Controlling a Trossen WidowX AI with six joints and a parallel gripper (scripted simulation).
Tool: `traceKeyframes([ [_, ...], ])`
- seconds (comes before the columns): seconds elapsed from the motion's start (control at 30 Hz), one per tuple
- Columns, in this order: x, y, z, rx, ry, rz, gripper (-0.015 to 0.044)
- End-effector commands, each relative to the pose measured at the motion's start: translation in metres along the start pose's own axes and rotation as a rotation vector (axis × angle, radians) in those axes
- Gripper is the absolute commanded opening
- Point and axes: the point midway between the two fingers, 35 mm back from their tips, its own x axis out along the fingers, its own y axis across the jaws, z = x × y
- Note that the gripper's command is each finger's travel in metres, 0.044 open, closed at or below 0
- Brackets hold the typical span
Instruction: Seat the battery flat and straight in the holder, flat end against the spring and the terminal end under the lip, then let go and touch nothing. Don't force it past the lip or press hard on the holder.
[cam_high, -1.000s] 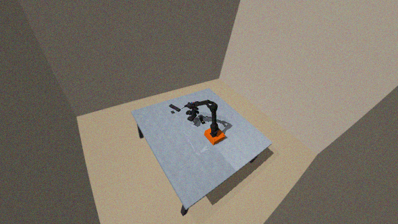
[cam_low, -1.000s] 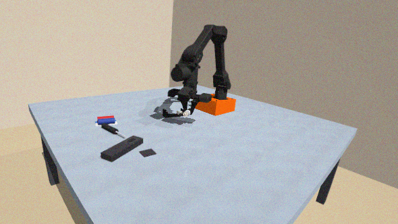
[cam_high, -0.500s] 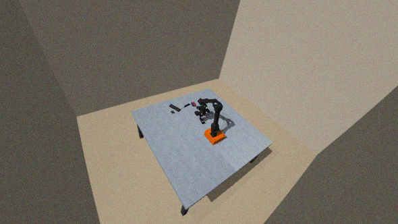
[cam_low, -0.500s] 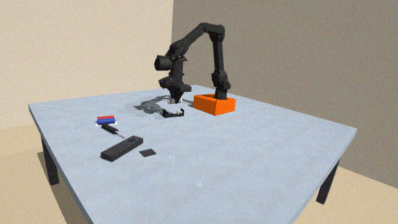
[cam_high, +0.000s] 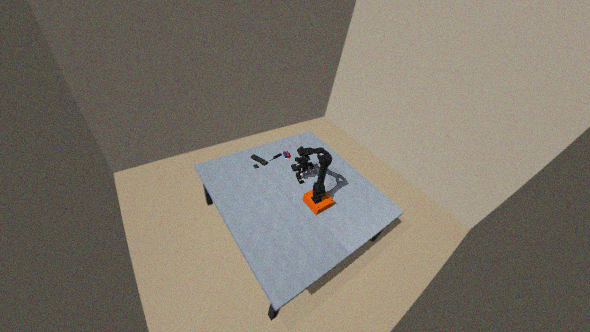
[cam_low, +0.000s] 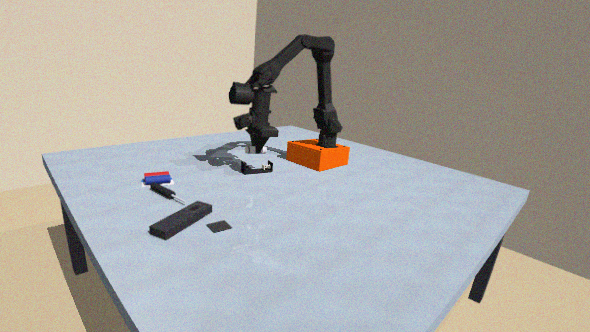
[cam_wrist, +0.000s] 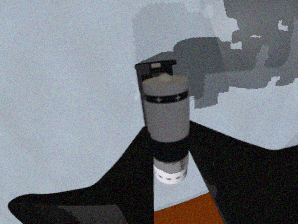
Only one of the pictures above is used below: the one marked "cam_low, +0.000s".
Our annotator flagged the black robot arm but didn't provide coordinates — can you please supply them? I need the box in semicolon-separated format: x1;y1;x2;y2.
229;34;343;148

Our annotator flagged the black screwdriver with silver shaft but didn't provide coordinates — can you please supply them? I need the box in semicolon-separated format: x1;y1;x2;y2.
151;182;187;203

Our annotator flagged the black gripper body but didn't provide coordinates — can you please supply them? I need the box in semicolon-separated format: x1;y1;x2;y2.
247;105;279;137

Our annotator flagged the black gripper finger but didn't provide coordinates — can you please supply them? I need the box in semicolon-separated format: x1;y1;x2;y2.
245;129;256;146
252;133;270;154

